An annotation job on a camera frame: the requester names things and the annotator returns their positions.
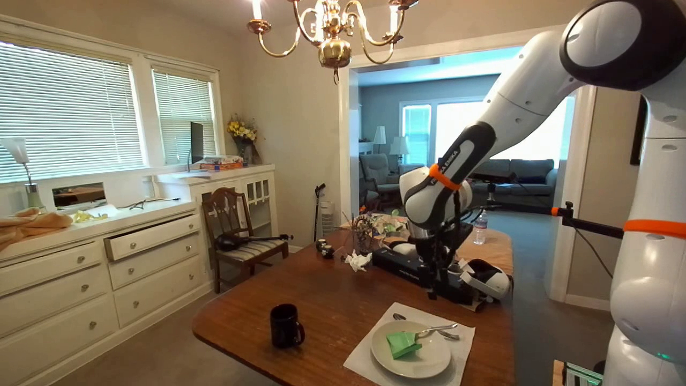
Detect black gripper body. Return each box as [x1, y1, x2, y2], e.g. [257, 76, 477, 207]
[424, 242, 460, 285]

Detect white round plate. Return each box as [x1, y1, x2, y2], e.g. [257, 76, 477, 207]
[368, 317, 455, 382]

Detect black and white handheld vacuum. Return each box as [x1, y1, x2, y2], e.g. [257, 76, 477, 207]
[371, 239, 514, 310]

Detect clear water bottle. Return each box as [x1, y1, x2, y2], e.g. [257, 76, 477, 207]
[472, 207, 491, 246]

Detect green folded napkin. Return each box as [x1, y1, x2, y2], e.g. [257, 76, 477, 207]
[386, 327, 424, 361]

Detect patterned clutter pile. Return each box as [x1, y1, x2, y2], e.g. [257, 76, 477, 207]
[354, 209, 412, 246]

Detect white crumpled cloth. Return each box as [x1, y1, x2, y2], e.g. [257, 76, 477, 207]
[342, 248, 372, 274]

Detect white placemat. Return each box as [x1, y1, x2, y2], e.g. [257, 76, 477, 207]
[340, 299, 477, 386]

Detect grey armchair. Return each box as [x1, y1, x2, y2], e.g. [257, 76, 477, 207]
[358, 151, 405, 209]

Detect grey sofa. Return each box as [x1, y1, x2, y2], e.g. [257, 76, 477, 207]
[470, 157, 560, 212]

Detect black upright stick vacuum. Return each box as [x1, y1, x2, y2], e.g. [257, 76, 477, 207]
[310, 181, 336, 248]

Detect white table lamp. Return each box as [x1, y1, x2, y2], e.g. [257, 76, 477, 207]
[371, 124, 391, 157]

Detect black mug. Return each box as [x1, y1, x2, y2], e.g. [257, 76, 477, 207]
[268, 302, 306, 352]

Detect white glass-door cabinet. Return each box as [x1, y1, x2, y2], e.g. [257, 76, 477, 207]
[187, 164, 276, 248]

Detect dark wooden chair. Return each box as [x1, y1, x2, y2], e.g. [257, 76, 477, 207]
[200, 187, 291, 293]

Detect yellow flowers in vase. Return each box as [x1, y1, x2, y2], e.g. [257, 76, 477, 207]
[224, 113, 262, 166]

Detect brass chandelier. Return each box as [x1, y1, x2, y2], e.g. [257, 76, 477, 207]
[245, 0, 421, 82]

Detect narrow white window blind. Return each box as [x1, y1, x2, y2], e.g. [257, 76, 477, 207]
[149, 68, 220, 166]

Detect white drawer dresser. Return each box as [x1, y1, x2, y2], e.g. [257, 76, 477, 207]
[0, 202, 214, 386]

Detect wide white window blind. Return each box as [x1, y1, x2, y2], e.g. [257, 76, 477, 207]
[0, 41, 147, 185]

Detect brown crumpled cloth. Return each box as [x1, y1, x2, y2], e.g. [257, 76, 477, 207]
[0, 207, 73, 252]

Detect white feather duster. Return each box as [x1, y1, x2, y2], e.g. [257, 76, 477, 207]
[4, 138, 43, 209]

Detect orange strap on robot forearm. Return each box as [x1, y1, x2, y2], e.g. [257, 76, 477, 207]
[426, 162, 463, 193]

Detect black camera mount rod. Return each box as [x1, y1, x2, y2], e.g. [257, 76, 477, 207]
[548, 202, 625, 239]

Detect black long-handled object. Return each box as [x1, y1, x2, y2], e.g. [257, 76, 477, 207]
[214, 230, 293, 252]

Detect orange strap on robot base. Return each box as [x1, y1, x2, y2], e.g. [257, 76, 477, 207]
[621, 216, 686, 242]

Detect framed wall picture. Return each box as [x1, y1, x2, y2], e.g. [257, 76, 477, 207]
[629, 94, 649, 166]

